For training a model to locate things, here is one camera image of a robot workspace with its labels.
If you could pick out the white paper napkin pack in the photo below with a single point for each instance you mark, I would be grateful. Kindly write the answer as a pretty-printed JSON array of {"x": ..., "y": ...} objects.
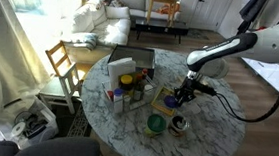
[{"x": 120, "y": 69}]

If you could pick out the yellow lid jar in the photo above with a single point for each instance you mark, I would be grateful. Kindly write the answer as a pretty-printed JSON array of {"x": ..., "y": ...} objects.
[{"x": 126, "y": 81}]

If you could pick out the white container in organizer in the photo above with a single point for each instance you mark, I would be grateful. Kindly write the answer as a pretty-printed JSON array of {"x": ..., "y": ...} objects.
[{"x": 148, "y": 90}]

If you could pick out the dark sauce bottle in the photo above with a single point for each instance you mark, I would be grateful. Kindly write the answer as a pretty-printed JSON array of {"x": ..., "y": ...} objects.
[{"x": 138, "y": 88}]

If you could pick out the yellow card box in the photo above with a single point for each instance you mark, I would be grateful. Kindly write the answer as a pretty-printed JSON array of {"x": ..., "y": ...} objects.
[{"x": 157, "y": 101}]

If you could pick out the sheer white curtain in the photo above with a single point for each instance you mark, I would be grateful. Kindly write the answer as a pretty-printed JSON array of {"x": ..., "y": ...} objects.
[{"x": 3, "y": 70}]

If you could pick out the small red cap bottle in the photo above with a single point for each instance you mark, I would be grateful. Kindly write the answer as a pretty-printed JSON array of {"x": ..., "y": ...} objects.
[{"x": 110, "y": 95}]

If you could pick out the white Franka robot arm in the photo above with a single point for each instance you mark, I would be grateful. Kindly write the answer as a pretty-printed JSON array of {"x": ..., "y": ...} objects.
[{"x": 259, "y": 47}]

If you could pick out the gray upholstered chair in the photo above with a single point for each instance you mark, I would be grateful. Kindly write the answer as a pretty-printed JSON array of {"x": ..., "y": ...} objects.
[{"x": 60, "y": 150}]

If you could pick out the dark coffee table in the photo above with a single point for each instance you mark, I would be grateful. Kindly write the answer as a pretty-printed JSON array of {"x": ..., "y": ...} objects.
[{"x": 162, "y": 27}]

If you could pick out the small glass shaker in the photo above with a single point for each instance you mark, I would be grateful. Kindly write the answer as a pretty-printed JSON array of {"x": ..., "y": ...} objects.
[{"x": 127, "y": 102}]

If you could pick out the dark open cardboard box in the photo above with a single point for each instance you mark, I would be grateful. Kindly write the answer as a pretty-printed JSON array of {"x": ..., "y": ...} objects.
[{"x": 137, "y": 56}]

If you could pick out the white low cabinet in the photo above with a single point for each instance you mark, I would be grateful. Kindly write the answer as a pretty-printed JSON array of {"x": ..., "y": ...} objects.
[{"x": 273, "y": 77}]

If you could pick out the dark hanging jacket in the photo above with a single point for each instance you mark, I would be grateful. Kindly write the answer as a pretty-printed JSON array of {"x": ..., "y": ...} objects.
[{"x": 251, "y": 11}]

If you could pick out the white sofa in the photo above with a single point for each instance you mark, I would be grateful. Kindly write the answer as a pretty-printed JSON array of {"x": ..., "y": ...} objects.
[{"x": 100, "y": 24}]

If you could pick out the wooden block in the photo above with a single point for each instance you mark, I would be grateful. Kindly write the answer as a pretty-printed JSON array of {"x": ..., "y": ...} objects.
[{"x": 204, "y": 81}]

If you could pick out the green food can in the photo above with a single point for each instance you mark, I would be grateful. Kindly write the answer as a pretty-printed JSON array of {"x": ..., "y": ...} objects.
[{"x": 151, "y": 134}]

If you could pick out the orange label food can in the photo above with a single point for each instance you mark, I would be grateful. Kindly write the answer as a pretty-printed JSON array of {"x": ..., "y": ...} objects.
[{"x": 178, "y": 126}]

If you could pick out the yellow wooden side table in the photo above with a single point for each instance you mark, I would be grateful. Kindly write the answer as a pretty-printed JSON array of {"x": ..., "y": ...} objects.
[{"x": 162, "y": 0}]

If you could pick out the green bowl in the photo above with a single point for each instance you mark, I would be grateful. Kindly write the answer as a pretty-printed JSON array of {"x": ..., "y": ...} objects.
[{"x": 156, "y": 122}]

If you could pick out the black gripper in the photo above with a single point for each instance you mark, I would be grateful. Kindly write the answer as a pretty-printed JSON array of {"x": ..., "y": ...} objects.
[{"x": 189, "y": 88}]

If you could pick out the clear storage bin with clutter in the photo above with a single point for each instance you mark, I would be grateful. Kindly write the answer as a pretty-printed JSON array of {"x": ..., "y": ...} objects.
[{"x": 32, "y": 126}]

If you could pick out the white interior door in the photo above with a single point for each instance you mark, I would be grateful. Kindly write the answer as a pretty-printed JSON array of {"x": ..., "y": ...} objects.
[{"x": 208, "y": 10}]

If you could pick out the wooden chair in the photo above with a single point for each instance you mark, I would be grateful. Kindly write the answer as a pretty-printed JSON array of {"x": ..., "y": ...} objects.
[{"x": 63, "y": 72}]

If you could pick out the striped throw blanket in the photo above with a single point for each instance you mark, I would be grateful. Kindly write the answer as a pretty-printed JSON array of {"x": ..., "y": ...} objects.
[{"x": 82, "y": 38}]

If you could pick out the white bottle blue cap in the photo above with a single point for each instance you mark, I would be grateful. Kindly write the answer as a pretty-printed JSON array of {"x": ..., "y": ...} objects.
[{"x": 118, "y": 99}]

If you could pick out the clear plastic organizer bin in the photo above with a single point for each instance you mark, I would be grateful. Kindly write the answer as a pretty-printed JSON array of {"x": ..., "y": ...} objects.
[{"x": 144, "y": 100}]

